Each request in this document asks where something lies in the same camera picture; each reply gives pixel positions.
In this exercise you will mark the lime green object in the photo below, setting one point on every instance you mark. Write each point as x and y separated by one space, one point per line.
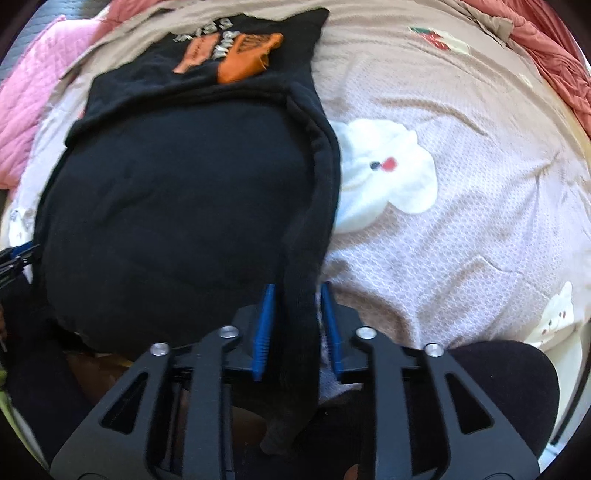
7 415

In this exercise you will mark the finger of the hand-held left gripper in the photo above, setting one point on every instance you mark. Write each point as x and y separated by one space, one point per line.
18 265

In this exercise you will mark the person's left leg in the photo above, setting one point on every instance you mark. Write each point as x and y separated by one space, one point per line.
32 369

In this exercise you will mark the printed bed sheet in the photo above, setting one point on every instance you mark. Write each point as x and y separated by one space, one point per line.
461 207

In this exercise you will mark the pink quilted blanket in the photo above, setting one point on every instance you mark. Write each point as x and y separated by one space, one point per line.
32 106

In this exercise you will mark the person's right leg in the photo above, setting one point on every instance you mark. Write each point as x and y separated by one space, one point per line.
508 392

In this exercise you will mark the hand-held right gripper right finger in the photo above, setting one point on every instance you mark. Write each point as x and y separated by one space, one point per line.
331 332

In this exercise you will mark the brown bed frame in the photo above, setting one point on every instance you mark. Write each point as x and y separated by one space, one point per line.
115 369

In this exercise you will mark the black sweater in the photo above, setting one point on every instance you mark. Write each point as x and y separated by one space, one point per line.
184 207

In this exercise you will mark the person's leg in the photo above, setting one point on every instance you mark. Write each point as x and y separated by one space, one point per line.
32 369
508 392

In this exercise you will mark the salmon red blanket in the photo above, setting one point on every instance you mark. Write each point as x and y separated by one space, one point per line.
554 50

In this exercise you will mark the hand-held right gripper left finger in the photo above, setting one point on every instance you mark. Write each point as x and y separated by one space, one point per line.
263 332

